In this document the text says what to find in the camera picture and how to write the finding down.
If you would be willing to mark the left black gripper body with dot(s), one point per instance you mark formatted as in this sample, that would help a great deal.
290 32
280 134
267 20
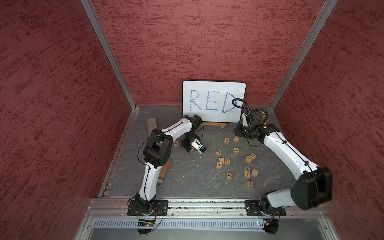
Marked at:
189 137

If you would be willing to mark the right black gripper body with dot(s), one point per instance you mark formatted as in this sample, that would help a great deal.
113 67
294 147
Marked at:
244 131

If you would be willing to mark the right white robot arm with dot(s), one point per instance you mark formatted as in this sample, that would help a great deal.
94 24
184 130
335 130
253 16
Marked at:
314 185

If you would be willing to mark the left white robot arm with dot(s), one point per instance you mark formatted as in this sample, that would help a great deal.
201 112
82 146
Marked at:
157 151

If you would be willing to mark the wooden block letter L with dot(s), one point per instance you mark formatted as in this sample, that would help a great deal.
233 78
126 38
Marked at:
218 153

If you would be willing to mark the wooden block letter F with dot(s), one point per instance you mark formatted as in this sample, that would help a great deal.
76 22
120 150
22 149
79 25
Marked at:
219 165

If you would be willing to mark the wooden block letter T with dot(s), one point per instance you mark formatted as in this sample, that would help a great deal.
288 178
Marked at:
247 172

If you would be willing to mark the wooden block letter i front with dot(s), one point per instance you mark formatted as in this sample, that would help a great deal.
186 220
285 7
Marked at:
250 184

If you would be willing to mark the pens in cup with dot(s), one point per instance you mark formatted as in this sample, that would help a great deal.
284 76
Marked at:
263 115

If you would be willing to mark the wooden block plain top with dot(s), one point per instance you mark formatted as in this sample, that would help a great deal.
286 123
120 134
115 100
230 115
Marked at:
236 139

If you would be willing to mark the wooden board stand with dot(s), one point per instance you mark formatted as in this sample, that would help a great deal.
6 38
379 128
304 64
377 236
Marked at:
222 125

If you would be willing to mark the brown plaid pencil case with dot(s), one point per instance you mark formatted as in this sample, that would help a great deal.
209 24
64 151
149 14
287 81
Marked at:
163 172

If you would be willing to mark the grey rectangular eraser block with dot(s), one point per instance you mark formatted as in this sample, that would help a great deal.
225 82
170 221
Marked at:
152 124

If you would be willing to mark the wooden block right of T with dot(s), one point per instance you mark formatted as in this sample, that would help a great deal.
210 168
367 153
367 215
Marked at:
254 173

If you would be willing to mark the white dry-erase board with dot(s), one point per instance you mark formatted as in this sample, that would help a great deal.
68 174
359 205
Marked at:
212 100

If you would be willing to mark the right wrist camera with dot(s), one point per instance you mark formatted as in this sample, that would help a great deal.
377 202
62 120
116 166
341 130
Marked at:
252 118

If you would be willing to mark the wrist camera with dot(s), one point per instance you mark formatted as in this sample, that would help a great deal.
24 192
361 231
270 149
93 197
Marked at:
198 145
252 118

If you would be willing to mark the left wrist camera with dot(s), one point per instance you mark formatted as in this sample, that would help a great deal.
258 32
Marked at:
198 145

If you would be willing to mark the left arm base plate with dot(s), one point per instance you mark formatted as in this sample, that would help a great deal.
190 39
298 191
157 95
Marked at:
145 208

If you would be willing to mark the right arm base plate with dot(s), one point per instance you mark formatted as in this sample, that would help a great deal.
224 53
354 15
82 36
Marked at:
254 209

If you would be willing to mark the aluminium front rail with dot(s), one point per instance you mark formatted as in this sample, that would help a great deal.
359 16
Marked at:
195 208

